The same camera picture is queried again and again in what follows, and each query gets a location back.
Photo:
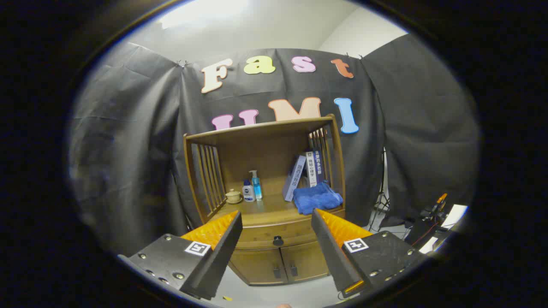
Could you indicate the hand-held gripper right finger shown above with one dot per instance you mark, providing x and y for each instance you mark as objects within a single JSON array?
[{"x": 332, "y": 252}]

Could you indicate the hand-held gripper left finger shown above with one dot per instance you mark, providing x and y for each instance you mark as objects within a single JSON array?
[{"x": 218, "y": 261}]

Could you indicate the wooden drawer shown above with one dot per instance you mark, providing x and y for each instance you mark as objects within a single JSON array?
[{"x": 265, "y": 237}]

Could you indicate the black drawer knob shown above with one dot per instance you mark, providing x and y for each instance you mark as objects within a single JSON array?
[{"x": 278, "y": 241}]

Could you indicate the wooden cabinet door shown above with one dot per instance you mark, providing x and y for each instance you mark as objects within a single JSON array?
[
  {"x": 257, "y": 265},
  {"x": 306, "y": 261}
]

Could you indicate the wooden countertop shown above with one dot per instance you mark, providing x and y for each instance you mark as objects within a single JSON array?
[{"x": 265, "y": 209}]

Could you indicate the wooden cabinet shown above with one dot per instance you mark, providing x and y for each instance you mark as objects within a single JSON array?
[{"x": 265, "y": 154}]

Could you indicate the blue folded towel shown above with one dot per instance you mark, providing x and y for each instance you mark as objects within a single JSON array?
[{"x": 317, "y": 198}]

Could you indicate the beige lidded teacup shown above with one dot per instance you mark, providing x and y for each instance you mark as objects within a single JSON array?
[{"x": 233, "y": 196}]

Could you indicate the white pump bottle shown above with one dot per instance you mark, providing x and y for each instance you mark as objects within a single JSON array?
[{"x": 248, "y": 192}]

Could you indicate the black tripod stand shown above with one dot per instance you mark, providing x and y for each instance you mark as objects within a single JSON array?
[{"x": 381, "y": 188}]

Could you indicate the clear blue pump bottle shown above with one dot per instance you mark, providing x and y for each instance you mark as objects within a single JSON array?
[{"x": 256, "y": 188}]

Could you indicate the grey leaning book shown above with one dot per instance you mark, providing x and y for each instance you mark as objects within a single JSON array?
[{"x": 293, "y": 177}]

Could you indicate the white spine book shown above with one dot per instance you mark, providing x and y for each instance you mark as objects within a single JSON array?
[{"x": 311, "y": 169}]

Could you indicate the dark blue book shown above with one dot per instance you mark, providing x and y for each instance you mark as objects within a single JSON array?
[{"x": 319, "y": 164}]

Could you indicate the black and orange device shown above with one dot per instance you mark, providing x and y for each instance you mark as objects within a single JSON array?
[{"x": 434, "y": 209}]

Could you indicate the white board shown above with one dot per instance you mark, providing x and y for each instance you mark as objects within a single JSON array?
[{"x": 454, "y": 214}]

